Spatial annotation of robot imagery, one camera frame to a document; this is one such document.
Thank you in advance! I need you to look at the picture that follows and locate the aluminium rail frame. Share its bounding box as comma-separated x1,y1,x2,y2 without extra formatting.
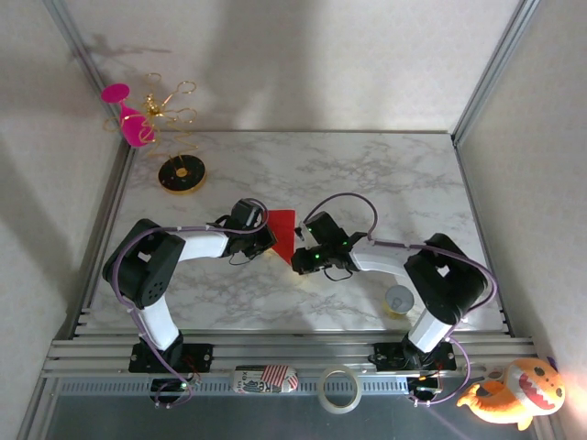
40,336,537,380

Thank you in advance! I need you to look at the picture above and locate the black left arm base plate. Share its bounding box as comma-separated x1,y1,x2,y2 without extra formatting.
127,341,215,373

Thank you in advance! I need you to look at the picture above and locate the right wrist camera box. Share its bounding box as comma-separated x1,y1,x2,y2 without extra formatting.
302,211,349,248

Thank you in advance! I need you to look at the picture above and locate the yellow tin can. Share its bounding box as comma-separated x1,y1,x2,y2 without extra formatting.
383,284,415,318

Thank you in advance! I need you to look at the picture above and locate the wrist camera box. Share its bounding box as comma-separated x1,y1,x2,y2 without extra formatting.
228,198,263,229
302,211,349,248

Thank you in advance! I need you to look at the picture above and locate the clear tape roll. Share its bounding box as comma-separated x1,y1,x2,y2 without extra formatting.
318,365,363,415

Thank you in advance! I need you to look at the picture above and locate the small circuit board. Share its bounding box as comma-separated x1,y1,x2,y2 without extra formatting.
406,373,444,398
149,378,203,405

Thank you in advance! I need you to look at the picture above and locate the red white striped pouch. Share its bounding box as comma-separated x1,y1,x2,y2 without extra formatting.
231,364,300,395

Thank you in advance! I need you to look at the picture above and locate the aluminium frame corner post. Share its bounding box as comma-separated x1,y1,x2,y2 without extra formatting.
43,0,134,152
451,0,540,148

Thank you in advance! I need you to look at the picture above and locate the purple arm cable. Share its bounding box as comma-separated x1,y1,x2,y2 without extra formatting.
112,197,270,409
305,192,500,409

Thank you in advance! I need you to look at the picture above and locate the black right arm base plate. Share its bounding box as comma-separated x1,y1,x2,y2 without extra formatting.
369,341,458,372

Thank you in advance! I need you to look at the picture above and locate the pink plastic wine glass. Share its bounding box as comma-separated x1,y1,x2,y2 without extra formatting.
101,82,158,149

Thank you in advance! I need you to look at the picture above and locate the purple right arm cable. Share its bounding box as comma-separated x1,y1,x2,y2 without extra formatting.
305,192,500,409

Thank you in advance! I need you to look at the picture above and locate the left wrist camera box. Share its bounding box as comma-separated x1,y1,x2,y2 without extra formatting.
228,198,263,229

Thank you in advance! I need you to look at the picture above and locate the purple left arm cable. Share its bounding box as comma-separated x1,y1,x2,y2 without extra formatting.
112,197,270,409

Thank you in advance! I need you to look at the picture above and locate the red paper sheet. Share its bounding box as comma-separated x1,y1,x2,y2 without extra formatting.
267,209,297,268

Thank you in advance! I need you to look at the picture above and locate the orange plush toy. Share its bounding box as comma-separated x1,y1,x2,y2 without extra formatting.
456,357,566,431

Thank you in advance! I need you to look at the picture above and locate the aluminium table side rail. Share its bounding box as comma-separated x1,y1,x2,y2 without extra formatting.
68,141,138,340
453,141,513,336

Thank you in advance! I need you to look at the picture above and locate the gold wire glass rack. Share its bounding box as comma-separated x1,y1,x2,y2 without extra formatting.
103,71,208,194

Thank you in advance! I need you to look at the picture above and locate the grey perforated cable channel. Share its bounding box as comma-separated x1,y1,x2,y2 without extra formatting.
54,378,414,398

